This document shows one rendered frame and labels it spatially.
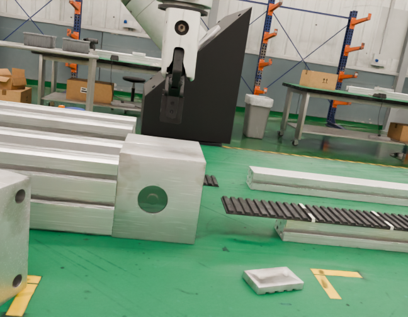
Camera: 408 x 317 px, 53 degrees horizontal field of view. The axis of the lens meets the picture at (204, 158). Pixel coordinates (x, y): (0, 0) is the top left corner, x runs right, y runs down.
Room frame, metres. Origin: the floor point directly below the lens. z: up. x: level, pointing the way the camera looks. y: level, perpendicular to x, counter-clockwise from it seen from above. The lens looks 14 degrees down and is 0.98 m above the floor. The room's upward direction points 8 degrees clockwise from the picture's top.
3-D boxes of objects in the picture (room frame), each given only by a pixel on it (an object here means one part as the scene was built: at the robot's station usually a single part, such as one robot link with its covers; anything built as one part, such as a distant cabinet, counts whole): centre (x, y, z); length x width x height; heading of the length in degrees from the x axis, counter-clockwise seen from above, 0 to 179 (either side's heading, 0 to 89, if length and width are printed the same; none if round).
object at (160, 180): (0.47, 0.05, 0.83); 0.12 x 0.09 x 0.10; 7
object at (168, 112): (0.59, 0.06, 0.91); 0.03 x 0.03 x 0.07; 7
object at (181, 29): (0.65, 0.06, 1.00); 0.10 x 0.07 x 0.11; 7
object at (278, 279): (0.35, -0.08, 0.78); 0.05 x 0.03 x 0.01; 115
